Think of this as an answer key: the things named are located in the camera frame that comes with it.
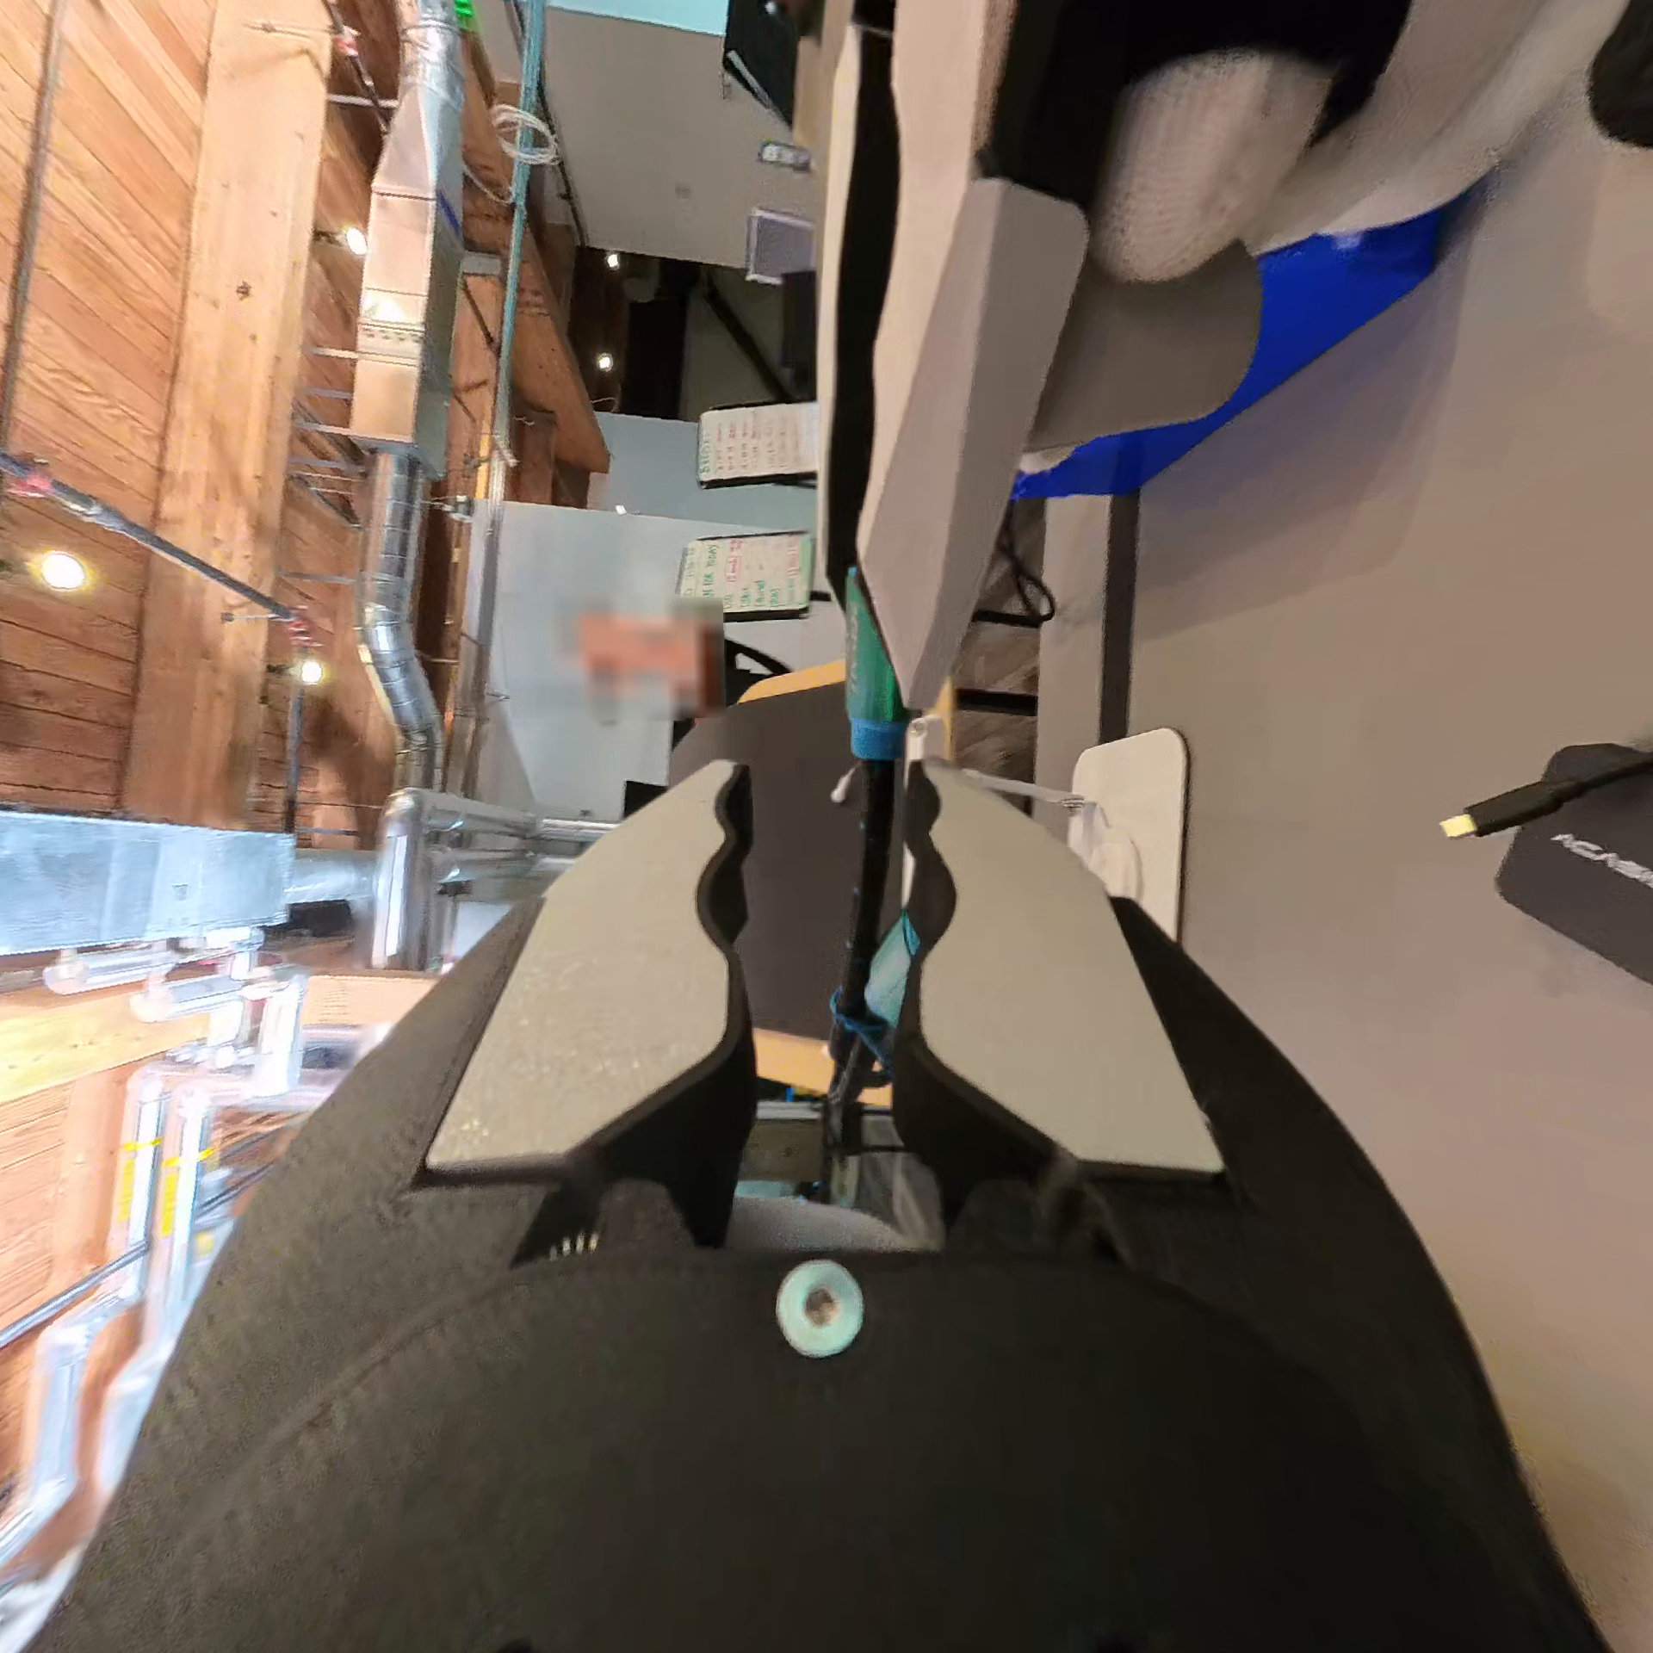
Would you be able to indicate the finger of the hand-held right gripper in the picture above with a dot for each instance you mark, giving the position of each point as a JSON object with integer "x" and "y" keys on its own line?
{"x": 982, "y": 388}
{"x": 854, "y": 258}

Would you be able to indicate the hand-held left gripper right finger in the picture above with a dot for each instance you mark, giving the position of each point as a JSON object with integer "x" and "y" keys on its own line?
{"x": 1058, "y": 1033}

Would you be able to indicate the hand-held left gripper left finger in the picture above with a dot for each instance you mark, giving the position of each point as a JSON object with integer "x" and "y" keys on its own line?
{"x": 594, "y": 1019}

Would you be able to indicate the black usb hub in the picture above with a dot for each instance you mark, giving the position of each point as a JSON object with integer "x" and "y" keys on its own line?
{"x": 1588, "y": 891}

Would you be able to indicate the person's right hand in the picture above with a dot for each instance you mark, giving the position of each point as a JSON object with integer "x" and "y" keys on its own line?
{"x": 1214, "y": 167}

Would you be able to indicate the blue twist tie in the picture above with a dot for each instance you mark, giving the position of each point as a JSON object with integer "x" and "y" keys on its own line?
{"x": 854, "y": 1019}

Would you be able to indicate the handwritten whiteboard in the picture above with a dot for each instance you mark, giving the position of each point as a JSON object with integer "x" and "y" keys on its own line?
{"x": 747, "y": 575}
{"x": 761, "y": 445}

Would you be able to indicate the wooden book stand white base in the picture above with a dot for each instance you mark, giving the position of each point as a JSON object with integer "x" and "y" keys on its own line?
{"x": 787, "y": 878}

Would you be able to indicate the blue plastic bin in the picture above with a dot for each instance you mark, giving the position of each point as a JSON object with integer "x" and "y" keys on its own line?
{"x": 1342, "y": 309}

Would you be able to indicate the silver ventilation duct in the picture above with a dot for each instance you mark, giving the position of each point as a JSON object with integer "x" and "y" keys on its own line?
{"x": 407, "y": 323}

